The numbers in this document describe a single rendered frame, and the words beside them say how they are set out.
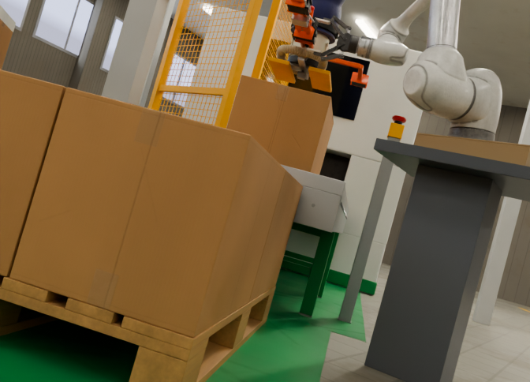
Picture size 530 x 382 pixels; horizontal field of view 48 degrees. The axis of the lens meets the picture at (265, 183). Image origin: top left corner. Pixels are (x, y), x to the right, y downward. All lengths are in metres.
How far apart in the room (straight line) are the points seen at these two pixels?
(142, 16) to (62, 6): 8.24
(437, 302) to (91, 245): 1.21
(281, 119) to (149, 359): 1.54
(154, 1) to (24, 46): 7.86
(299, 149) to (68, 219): 1.43
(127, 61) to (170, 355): 2.44
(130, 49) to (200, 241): 2.39
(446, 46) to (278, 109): 0.79
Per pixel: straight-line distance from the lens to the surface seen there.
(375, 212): 2.93
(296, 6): 2.30
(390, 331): 2.08
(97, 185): 1.21
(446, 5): 2.16
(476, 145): 2.00
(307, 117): 2.51
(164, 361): 1.18
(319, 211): 2.37
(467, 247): 2.03
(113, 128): 1.21
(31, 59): 11.33
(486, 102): 2.14
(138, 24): 3.46
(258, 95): 2.55
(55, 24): 11.58
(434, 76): 1.99
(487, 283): 5.31
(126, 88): 3.38
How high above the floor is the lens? 0.41
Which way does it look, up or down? 3 degrees up
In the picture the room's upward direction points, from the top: 16 degrees clockwise
